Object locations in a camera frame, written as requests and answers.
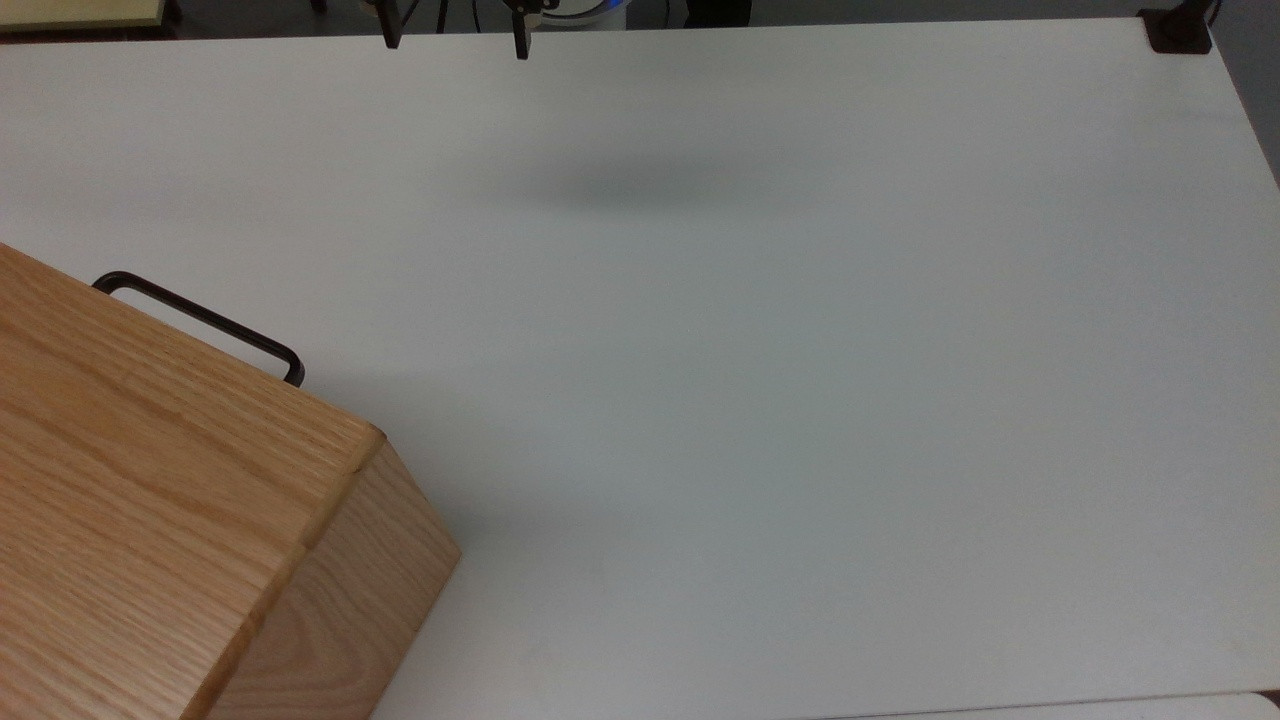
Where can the oak wooden drawer cabinet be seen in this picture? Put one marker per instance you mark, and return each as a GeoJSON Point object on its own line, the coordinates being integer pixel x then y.
{"type": "Point", "coordinates": [150, 480]}

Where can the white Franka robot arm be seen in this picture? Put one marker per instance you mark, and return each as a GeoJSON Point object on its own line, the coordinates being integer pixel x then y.
{"type": "Point", "coordinates": [590, 14]}

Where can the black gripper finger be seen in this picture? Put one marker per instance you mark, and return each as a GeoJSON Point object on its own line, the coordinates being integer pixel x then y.
{"type": "Point", "coordinates": [521, 40]}
{"type": "Point", "coordinates": [392, 30]}

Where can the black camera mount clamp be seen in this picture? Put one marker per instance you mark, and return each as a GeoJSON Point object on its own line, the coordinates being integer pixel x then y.
{"type": "Point", "coordinates": [1178, 32]}

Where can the pale yellow table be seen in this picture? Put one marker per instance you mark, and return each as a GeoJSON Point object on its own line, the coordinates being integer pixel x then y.
{"type": "Point", "coordinates": [70, 12]}

